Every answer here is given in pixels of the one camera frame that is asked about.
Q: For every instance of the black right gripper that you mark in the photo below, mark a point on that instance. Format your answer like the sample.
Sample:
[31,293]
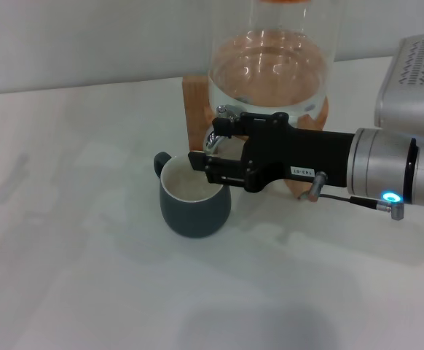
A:
[306,156]

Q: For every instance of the chrome dispenser faucet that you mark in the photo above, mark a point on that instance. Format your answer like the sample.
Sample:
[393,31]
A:
[212,140]

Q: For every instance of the dark grey ceramic cup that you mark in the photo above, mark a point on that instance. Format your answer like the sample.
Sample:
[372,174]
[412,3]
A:
[194,215]

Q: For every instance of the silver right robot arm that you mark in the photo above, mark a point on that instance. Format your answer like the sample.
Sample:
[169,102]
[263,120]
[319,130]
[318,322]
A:
[387,164]

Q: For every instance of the wooden dispenser stand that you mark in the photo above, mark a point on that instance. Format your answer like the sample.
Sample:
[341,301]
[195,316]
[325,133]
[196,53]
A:
[195,116]

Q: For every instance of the glass water dispenser jar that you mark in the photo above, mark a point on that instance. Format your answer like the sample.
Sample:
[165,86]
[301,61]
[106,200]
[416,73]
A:
[270,73]

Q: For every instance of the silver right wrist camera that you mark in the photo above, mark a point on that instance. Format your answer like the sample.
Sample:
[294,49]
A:
[412,87]

